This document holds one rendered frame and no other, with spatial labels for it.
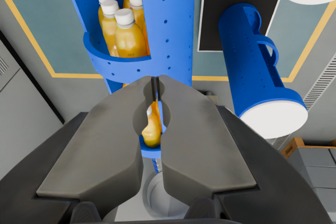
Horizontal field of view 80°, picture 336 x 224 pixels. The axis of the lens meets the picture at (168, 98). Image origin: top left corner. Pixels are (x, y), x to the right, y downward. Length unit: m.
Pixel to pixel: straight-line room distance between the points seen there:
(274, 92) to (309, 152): 2.45
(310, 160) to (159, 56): 2.97
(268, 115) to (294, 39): 1.22
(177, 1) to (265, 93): 0.61
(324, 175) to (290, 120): 2.27
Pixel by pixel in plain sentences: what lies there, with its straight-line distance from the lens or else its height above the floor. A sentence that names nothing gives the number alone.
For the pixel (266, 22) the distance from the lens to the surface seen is 1.71.
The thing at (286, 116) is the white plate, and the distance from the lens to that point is 0.98.
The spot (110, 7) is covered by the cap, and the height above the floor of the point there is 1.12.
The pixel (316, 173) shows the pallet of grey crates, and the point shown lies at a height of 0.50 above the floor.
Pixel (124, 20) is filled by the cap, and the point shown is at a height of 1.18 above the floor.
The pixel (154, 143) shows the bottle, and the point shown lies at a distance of 0.79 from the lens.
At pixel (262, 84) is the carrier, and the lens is 0.95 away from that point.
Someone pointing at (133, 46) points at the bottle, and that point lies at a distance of 0.47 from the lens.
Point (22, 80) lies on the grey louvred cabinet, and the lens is 2.53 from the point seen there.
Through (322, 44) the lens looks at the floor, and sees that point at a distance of 2.22.
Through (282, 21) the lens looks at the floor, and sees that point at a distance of 1.93.
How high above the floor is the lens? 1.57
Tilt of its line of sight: 42 degrees down
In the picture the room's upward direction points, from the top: 175 degrees counter-clockwise
